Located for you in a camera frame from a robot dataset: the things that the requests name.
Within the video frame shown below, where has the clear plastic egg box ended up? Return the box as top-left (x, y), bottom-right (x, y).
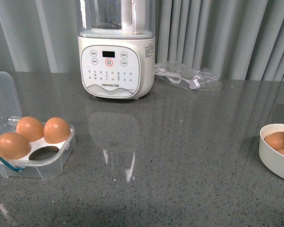
top-left (0, 71), bottom-right (76, 180)

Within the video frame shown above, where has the brown egg back right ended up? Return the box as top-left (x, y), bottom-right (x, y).
top-left (44, 117), bottom-right (71, 144)

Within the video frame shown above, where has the brown egg back left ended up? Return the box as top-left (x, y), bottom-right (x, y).
top-left (16, 116), bottom-right (44, 142)

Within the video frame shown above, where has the brown egg front left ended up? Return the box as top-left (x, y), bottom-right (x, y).
top-left (0, 132), bottom-right (31, 159)

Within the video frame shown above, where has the clear plastic bag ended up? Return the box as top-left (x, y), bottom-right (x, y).
top-left (154, 61), bottom-right (222, 92)

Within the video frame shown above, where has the white Joyoung blender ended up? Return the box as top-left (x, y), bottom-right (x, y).
top-left (77, 0), bottom-right (155, 99)

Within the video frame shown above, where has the grey curtain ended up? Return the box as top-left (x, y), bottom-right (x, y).
top-left (0, 0), bottom-right (284, 81)

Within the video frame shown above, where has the teal rubber band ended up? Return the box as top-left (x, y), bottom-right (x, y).
top-left (0, 157), bottom-right (25, 172)

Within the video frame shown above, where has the white round bowl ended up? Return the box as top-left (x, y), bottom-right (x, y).
top-left (258, 123), bottom-right (284, 179)

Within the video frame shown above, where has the white power cable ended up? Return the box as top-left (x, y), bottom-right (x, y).
top-left (154, 70), bottom-right (200, 90)

